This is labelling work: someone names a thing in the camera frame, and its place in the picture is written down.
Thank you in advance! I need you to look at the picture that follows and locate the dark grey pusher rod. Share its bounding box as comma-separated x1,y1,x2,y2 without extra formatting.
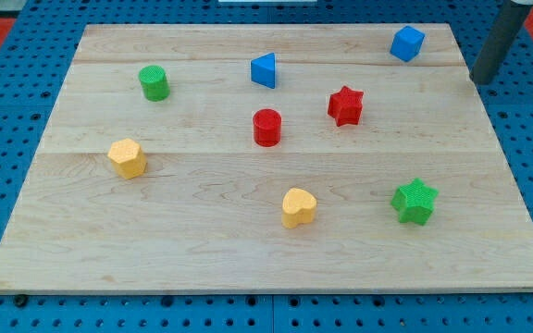
470,0,533,85

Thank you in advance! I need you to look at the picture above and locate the blue cube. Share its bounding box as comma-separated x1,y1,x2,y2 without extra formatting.
390,25,426,62

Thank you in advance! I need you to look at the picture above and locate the red star block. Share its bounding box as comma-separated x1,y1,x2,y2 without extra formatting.
328,86,365,127

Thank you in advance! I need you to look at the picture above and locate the green star block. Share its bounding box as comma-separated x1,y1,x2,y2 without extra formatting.
390,178,439,226

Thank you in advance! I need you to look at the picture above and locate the blue triangular prism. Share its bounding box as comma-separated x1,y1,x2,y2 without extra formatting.
250,53,277,89

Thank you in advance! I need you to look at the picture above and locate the red cylinder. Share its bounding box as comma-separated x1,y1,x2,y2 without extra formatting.
253,108,282,147

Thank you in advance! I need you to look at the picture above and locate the yellow heart block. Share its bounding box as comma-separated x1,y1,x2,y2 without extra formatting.
281,188,317,228

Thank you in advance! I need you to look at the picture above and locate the wooden board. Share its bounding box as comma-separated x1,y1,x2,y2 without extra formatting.
0,24,533,295

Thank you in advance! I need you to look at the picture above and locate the green cylinder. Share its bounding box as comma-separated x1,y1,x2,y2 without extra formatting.
138,65,170,102

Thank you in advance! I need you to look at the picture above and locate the yellow hexagon block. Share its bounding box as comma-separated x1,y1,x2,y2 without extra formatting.
107,138,147,179

